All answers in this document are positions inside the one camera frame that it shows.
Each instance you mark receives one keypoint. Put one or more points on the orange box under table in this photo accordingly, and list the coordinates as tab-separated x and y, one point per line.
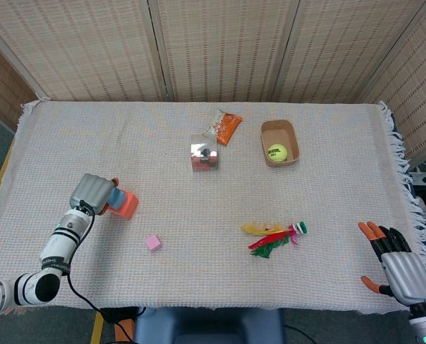
121	335

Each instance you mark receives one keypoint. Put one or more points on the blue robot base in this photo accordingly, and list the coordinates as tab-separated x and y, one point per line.
209	328

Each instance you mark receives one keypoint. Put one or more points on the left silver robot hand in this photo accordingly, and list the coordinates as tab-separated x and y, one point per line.
91	191

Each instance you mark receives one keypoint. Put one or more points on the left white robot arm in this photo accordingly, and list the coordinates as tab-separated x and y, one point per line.
57	247

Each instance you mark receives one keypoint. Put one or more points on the colourful feather shuttlecock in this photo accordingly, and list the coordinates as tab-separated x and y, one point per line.
273	238

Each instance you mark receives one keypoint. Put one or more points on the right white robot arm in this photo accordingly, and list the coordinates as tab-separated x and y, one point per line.
425	326

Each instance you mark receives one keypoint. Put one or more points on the brown paper tray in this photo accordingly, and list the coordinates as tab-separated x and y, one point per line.
293	143

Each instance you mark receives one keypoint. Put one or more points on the blue foam cube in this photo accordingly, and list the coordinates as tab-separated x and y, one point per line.
117	198

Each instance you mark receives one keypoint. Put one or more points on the woven folding screen panel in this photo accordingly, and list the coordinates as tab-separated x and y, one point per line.
413	79
341	46
223	46
1	93
83	46

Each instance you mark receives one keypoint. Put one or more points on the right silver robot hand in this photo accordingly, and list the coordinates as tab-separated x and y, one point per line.
407	277

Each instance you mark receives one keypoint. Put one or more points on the large orange foam block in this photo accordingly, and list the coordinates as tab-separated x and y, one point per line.
126	208

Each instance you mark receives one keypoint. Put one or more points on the small pink cube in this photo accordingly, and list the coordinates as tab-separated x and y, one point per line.
153	243

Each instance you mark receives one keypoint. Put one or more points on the yellow tennis ball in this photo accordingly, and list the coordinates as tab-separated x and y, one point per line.
277	152

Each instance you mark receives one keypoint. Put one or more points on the white woven tablecloth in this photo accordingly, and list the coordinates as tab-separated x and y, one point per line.
212	272

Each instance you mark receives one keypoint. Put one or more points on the orange snack packet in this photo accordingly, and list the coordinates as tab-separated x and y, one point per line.
227	129

